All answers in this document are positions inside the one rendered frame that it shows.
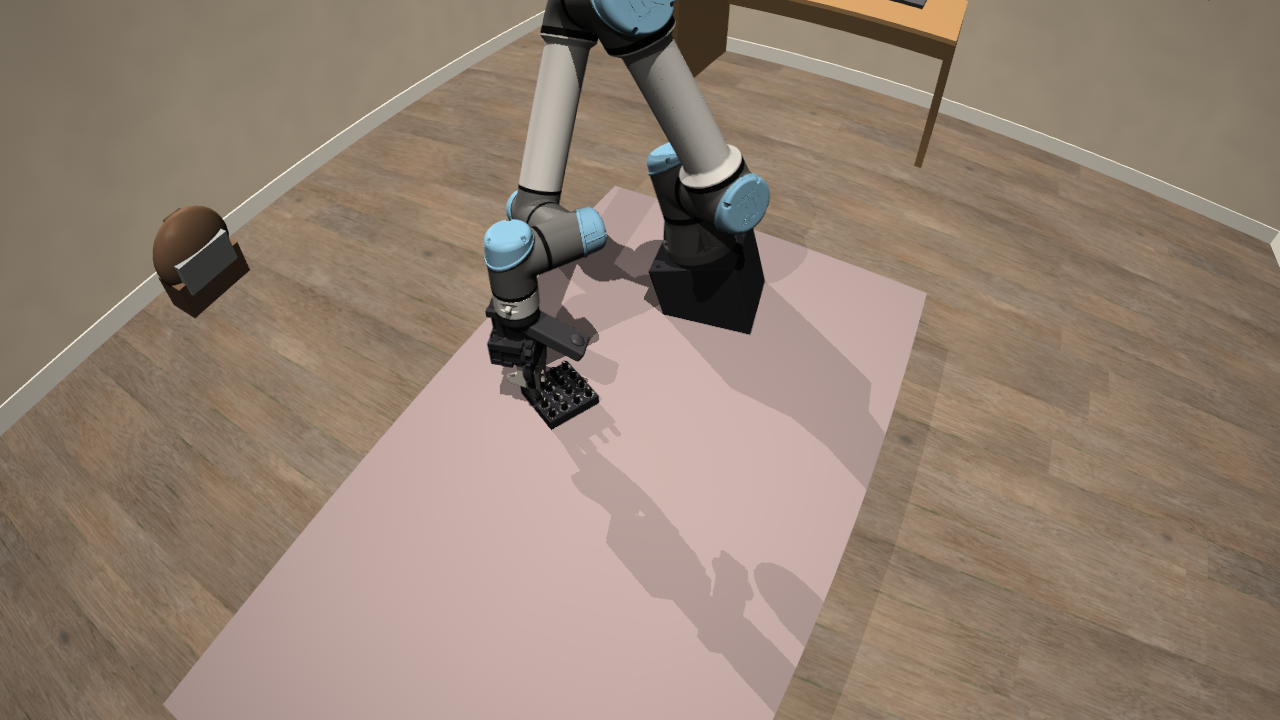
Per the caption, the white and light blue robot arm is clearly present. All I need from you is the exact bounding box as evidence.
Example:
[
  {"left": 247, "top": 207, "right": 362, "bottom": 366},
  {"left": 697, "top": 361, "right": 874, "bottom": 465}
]
[{"left": 484, "top": 0, "right": 771, "bottom": 320}]

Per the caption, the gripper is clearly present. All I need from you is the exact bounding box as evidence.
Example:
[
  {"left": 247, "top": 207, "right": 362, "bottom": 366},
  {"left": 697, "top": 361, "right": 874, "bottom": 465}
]
[{"left": 485, "top": 297, "right": 547, "bottom": 398}]

